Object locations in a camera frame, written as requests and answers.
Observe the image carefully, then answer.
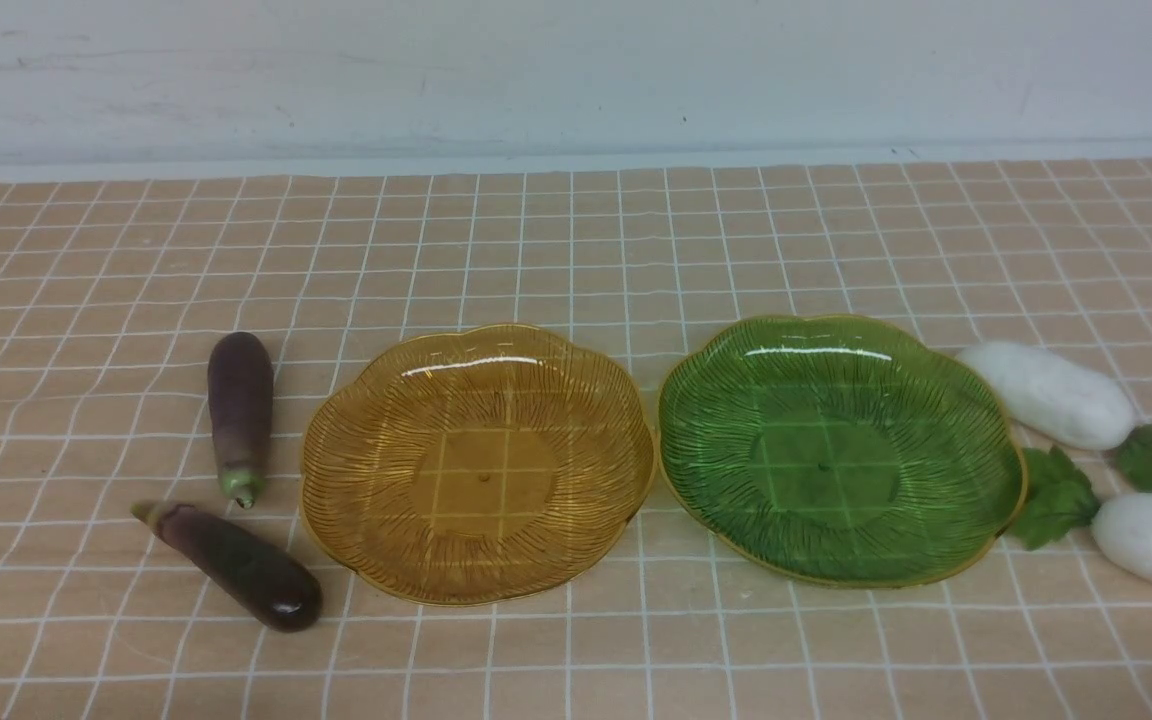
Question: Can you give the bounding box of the dark purple eggplant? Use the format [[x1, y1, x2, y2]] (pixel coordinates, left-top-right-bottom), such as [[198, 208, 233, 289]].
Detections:
[[131, 500, 324, 632]]

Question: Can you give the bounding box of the white radish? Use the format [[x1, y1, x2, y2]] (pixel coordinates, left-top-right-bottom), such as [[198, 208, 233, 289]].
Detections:
[[1009, 446, 1152, 583], [957, 341, 1152, 492]]

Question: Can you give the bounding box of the amber plastic flower plate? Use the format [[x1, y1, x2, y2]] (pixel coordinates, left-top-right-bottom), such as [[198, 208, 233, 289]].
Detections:
[[300, 323, 658, 606]]

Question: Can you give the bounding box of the green plastic flower plate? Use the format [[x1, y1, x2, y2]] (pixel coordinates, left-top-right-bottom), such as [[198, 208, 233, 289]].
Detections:
[[658, 314, 1030, 589]]

